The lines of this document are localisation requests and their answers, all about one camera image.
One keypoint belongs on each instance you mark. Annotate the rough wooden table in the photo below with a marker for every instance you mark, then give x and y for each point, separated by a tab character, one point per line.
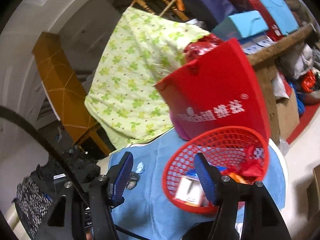
270	80

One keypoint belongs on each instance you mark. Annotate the green clover print quilt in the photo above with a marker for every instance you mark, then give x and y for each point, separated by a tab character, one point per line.
130	80

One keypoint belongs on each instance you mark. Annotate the light blue wrapper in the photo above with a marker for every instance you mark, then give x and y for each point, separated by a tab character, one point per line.
140	168

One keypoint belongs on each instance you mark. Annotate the red tote bag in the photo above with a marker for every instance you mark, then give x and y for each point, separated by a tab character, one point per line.
220	85

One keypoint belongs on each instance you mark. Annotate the crumpled black plastic bag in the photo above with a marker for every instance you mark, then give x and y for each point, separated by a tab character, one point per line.
133	180

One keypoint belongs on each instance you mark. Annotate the grey bag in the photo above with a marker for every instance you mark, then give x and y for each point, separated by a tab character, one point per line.
297	57

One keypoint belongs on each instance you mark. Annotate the shiny red plastic bag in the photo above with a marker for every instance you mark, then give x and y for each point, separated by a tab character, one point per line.
202	46

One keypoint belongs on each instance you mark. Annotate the red box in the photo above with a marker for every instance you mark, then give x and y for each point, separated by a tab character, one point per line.
250	0

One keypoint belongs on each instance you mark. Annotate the light blue towel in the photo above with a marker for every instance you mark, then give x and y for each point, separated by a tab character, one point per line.
150	205

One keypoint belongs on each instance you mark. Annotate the flat cardboard sheet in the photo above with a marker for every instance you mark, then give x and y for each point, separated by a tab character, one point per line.
315	192

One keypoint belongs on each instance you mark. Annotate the pink pillow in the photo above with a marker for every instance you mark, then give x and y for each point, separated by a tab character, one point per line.
182	130

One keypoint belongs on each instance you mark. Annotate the navy blue cushion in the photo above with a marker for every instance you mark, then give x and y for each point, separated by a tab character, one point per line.
207	2

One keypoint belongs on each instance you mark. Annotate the brown cardboard box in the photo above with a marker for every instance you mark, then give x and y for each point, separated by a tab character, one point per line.
287	115

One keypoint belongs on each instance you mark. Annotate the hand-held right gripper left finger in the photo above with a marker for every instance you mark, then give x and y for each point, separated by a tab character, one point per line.
123	177

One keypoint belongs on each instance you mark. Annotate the flat teal box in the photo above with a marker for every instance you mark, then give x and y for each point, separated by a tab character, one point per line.
277	10

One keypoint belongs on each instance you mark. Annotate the light blue box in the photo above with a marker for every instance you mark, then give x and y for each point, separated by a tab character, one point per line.
245	22

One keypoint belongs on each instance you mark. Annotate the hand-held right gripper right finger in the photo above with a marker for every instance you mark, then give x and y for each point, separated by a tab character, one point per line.
206	180

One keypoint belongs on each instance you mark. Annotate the red floor rug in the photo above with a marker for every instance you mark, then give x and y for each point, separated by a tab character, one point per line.
307	122

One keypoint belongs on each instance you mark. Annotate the red plastic mesh basket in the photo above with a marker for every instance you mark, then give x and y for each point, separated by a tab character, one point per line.
225	142

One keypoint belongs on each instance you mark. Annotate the black white speckled cloth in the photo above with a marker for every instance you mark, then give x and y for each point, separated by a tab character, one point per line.
30	200

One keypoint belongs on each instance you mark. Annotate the orange plastic bag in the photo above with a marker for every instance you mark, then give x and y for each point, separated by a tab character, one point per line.
308	81

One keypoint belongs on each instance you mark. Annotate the wooden spindle chair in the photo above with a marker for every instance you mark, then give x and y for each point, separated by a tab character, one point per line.
180	2

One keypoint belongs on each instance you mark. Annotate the blue white packets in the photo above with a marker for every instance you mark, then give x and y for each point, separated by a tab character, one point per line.
260	43

